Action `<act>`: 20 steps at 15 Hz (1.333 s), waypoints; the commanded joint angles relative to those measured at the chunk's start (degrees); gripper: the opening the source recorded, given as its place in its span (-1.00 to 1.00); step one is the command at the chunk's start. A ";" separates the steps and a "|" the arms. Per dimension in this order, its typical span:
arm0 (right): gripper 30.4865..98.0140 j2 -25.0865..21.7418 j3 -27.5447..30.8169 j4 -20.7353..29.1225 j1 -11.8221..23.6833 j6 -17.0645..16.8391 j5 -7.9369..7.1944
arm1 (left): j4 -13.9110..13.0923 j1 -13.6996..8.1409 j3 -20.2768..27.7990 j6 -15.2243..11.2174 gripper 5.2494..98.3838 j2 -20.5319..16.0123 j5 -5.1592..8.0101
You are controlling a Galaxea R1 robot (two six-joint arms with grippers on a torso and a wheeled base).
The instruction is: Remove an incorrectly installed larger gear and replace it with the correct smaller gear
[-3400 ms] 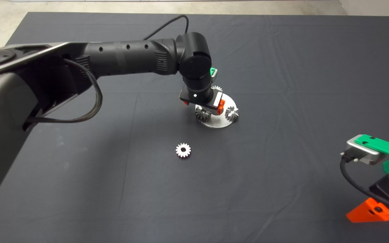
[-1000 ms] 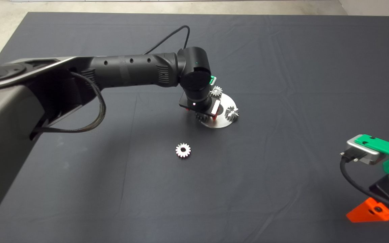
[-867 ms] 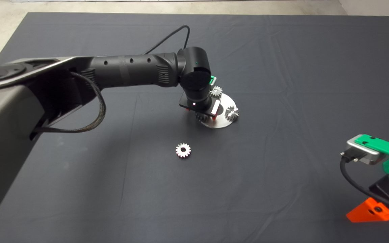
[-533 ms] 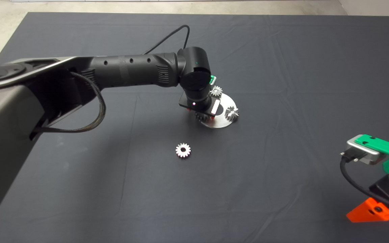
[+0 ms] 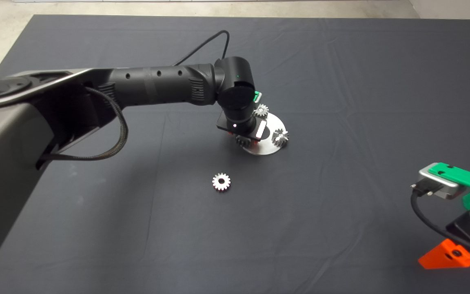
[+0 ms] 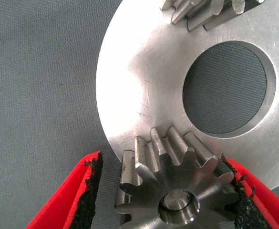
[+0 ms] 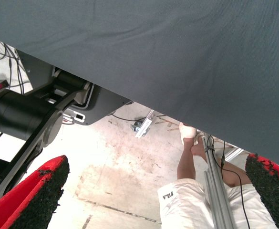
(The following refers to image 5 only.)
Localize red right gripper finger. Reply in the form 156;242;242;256
418;239;470;270

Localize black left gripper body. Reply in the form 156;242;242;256
217;112;269;143

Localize large steel gear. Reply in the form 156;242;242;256
235;135;257;148

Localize round metal plate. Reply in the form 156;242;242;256
241;112;287;156

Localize dark grey table cloth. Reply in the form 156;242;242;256
0;14;470;294

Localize silver right camera box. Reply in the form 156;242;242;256
419;167;461;200

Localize green right camera mount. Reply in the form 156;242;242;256
428;163;470;211

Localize black right camera cable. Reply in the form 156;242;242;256
410;182;470;262

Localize thin black left camera cable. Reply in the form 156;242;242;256
172;30;231;68

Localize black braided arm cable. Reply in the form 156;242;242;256
39;86;130;161

